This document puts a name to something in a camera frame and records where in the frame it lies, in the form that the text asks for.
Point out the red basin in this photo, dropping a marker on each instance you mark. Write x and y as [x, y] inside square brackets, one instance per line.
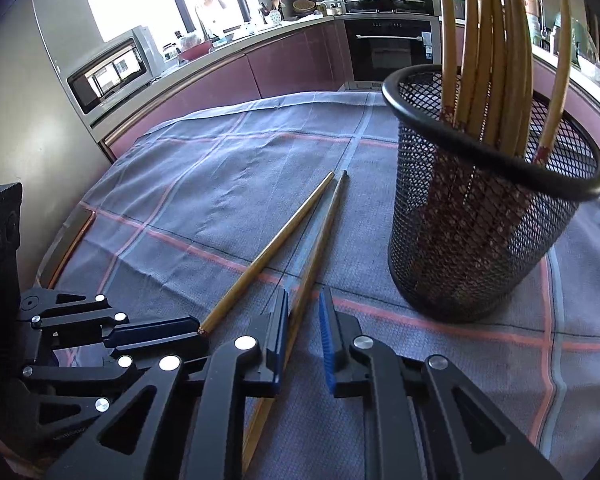
[196, 50]

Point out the pink lower cabinets under window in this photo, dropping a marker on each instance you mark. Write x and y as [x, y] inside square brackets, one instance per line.
[280, 65]

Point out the bamboo chopstick with patterned end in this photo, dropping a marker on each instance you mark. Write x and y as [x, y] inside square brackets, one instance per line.
[263, 257]
[321, 240]

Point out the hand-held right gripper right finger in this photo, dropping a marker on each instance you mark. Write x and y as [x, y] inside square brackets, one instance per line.
[326, 340]

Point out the pink peninsula counter cabinets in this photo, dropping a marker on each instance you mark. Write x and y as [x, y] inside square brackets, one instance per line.
[590, 105]

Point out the cooking pot with glass lid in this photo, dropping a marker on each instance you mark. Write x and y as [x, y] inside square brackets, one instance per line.
[362, 0]
[407, 1]

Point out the black mesh utensil holder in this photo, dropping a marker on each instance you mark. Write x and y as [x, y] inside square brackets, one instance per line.
[470, 240]

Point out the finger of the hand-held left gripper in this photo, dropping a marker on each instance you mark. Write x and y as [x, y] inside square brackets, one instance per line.
[80, 370]
[155, 337]

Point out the black built-in oven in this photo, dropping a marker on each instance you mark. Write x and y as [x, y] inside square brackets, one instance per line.
[390, 50]

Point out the blue plaid cloth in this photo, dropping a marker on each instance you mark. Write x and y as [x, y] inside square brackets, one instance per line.
[205, 200]

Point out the silver microwave oven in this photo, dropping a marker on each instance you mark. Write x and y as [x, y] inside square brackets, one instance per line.
[110, 70]

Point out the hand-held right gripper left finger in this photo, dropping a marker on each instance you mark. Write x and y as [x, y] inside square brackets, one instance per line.
[281, 340]

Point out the bundle of bamboo chopsticks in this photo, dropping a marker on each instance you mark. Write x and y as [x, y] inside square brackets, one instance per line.
[495, 60]

